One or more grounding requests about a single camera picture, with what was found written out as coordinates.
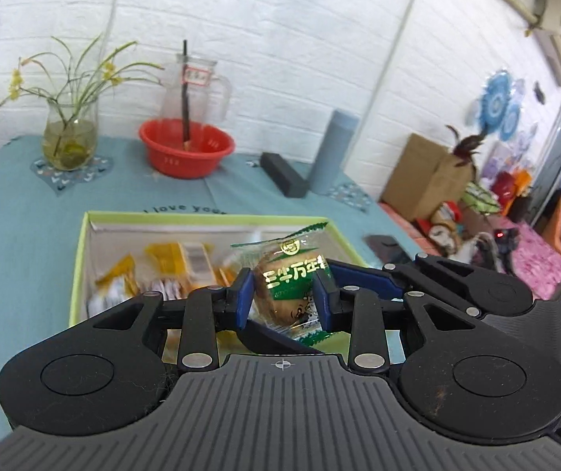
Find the teal tablecloth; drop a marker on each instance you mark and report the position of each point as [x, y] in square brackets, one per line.
[39, 229]

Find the glass pitcher with straw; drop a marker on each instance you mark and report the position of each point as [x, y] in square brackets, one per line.
[194, 91]

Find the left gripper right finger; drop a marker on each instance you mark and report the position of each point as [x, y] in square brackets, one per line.
[335, 303]

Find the glass vase with flowers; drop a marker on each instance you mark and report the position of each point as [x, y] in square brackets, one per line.
[70, 85]

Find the small black box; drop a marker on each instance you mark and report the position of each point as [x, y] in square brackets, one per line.
[283, 175]

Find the yellow snack pack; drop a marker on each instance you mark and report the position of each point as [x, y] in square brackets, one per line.
[189, 263]

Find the grey blue cylinder bottle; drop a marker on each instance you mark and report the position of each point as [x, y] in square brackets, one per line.
[335, 143]

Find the blue paper fan decoration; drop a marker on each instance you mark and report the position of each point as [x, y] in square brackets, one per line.
[495, 101]

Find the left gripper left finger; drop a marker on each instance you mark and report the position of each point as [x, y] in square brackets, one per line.
[255, 336]

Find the green cardboard box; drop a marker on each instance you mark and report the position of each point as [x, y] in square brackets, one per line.
[111, 265]

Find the red plastic basin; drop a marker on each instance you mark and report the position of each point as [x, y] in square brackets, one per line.
[170, 153]

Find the green biscuit packet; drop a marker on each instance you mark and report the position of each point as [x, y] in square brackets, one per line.
[283, 269]

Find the pink patterned bench cushion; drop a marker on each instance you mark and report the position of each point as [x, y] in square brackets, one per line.
[535, 261]

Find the brown cardboard box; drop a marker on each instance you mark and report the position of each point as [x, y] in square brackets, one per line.
[426, 176]

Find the smartphone with red case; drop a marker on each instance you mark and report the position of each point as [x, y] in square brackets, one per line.
[387, 249]

